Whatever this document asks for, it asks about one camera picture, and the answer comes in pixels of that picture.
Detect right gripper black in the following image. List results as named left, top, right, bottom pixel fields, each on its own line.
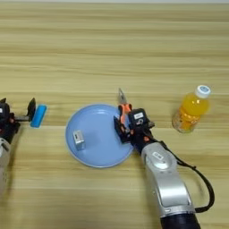
left=114, top=103, right=157, bottom=144

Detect small black silver cube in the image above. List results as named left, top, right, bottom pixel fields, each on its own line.
left=72, top=130, right=86, bottom=151

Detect right gripper labelled black box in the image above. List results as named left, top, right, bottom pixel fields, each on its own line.
left=128, top=108, right=149, bottom=130

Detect left gripper labelled black box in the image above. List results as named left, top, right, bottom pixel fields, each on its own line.
left=0, top=102, right=12, bottom=123

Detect orange juice bottle white cap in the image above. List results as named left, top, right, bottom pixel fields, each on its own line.
left=172, top=84, right=212, bottom=134

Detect blue rectangular eraser block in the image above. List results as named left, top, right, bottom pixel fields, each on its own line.
left=30, top=104, right=48, bottom=129

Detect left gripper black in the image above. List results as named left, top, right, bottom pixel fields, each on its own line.
left=0, top=98, right=37, bottom=123

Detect light blue round plate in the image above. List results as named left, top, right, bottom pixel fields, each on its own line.
left=64, top=103, right=135, bottom=168

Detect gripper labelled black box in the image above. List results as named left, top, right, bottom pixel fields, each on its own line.
left=128, top=108, right=149, bottom=130
left=0, top=102, right=12, bottom=123

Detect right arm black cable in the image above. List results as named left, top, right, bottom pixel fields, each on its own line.
left=155, top=140, right=216, bottom=215

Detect orange black needle-nose pliers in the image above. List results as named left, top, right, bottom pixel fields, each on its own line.
left=117, top=87, right=134, bottom=125

